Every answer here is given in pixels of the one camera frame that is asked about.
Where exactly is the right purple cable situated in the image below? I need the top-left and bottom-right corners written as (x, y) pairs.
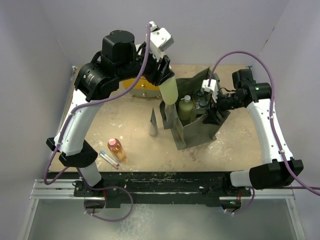
top-left (208, 50), bottom-right (320, 197)

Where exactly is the purple cable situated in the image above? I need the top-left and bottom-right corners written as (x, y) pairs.
top-left (43, 22), bottom-right (153, 186)
top-left (208, 50), bottom-right (320, 197)

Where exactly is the clear square bottle front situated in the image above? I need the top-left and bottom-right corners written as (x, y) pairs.
top-left (193, 90), bottom-right (206, 103)

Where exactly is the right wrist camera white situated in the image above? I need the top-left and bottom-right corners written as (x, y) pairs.
top-left (201, 79), bottom-right (219, 103)

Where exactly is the red tipped pen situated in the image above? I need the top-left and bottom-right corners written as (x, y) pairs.
top-left (99, 153), bottom-right (119, 170)

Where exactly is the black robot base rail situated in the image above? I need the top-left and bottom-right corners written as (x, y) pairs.
top-left (45, 171), bottom-right (252, 208)

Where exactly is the blue capped pen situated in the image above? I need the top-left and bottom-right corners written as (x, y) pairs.
top-left (100, 150), bottom-right (120, 166)

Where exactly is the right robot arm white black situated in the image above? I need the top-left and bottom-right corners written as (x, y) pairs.
top-left (201, 69), bottom-right (304, 196)

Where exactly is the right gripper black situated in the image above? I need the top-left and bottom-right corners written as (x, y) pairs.
top-left (202, 89), bottom-right (244, 126)

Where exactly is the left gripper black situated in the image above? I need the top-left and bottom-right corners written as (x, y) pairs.
top-left (115, 41), bottom-right (174, 86)

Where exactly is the green pump lotion bottle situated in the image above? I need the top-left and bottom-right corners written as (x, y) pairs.
top-left (177, 95), bottom-right (194, 121)

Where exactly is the orange bottle pink cap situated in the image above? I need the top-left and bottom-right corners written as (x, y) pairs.
top-left (107, 138), bottom-right (127, 163)

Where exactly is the green bottle white flip cap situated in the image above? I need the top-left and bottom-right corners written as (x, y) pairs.
top-left (158, 76), bottom-right (179, 105)

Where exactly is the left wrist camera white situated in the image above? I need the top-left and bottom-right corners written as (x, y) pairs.
top-left (149, 21), bottom-right (174, 62)

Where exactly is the clear square bottle black label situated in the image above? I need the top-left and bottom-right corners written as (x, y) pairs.
top-left (195, 100), bottom-right (208, 115)

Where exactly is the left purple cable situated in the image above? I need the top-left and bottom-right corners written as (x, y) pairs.
top-left (43, 22), bottom-right (153, 186)

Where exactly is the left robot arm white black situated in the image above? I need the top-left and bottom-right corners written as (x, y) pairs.
top-left (46, 24), bottom-right (178, 196)

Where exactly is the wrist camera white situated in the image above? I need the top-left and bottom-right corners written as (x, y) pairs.
top-left (149, 21), bottom-right (174, 62)
top-left (201, 79), bottom-right (219, 103)

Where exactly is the clear conical tube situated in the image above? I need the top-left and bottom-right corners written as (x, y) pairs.
top-left (148, 108), bottom-right (158, 137)

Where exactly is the round-top mini drawer cabinet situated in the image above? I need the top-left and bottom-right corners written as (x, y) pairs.
top-left (122, 76), bottom-right (161, 98)

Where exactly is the green canvas bag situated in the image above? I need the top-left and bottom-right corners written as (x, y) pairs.
top-left (159, 68), bottom-right (222, 150)

